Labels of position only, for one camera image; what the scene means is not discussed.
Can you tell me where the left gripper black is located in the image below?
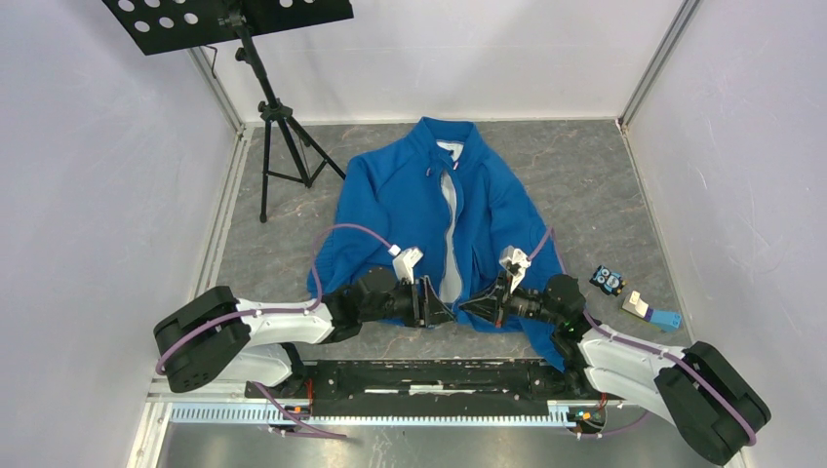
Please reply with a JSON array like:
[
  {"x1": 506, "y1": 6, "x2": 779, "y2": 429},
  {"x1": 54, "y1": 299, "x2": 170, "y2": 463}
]
[{"x1": 361, "y1": 275, "x2": 457, "y2": 328}]

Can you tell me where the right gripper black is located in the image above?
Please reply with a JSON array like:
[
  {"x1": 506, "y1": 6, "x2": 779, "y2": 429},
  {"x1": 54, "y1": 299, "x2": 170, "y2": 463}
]
[{"x1": 457, "y1": 271, "x2": 562, "y2": 330}]

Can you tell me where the blue zip-up jacket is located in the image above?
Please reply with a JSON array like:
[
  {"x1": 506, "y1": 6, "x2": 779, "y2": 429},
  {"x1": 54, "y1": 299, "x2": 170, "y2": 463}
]
[{"x1": 305, "y1": 116, "x2": 571, "y2": 372}]

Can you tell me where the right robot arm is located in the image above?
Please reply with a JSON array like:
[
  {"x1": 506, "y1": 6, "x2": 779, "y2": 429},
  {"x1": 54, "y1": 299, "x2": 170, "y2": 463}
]
[{"x1": 459, "y1": 273, "x2": 771, "y2": 465}]

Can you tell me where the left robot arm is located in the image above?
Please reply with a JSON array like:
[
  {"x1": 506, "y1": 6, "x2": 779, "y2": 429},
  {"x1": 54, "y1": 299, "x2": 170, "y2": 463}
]
[{"x1": 153, "y1": 267, "x2": 455, "y2": 398}]

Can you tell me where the black owl toy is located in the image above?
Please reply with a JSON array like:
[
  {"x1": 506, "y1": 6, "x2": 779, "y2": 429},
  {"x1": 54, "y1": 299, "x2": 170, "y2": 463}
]
[{"x1": 589, "y1": 265, "x2": 627, "y2": 296}]

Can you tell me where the blue white block toy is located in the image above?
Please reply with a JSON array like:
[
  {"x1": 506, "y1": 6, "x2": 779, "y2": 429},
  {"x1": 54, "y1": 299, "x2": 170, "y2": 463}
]
[{"x1": 621, "y1": 291, "x2": 683, "y2": 332}]

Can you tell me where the black music stand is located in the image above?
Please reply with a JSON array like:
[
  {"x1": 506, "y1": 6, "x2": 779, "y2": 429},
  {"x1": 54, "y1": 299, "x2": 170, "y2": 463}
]
[{"x1": 103, "y1": 0, "x2": 354, "y2": 223}]

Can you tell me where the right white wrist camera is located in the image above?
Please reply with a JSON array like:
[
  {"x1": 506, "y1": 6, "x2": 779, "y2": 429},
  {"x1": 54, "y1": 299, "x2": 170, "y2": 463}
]
[{"x1": 499, "y1": 246, "x2": 532, "y2": 294}]

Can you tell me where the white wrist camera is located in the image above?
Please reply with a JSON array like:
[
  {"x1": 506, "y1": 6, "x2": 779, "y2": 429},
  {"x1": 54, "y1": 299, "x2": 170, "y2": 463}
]
[
  {"x1": 388, "y1": 245, "x2": 423, "y2": 284},
  {"x1": 499, "y1": 246, "x2": 532, "y2": 294}
]

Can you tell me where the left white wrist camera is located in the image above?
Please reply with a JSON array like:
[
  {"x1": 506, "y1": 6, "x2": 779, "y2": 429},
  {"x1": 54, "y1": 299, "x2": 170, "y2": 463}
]
[{"x1": 388, "y1": 245, "x2": 423, "y2": 284}]

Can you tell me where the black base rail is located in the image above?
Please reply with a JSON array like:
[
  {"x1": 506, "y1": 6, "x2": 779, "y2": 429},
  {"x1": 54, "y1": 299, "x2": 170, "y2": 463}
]
[{"x1": 270, "y1": 359, "x2": 601, "y2": 417}]

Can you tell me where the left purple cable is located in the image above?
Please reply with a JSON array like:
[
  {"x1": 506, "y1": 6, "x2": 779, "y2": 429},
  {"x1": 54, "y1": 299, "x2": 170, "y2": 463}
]
[{"x1": 154, "y1": 223, "x2": 395, "y2": 377}]

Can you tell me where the white toothed cable duct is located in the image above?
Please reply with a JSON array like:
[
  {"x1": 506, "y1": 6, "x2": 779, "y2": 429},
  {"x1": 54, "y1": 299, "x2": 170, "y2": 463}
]
[{"x1": 169, "y1": 402, "x2": 602, "y2": 429}]

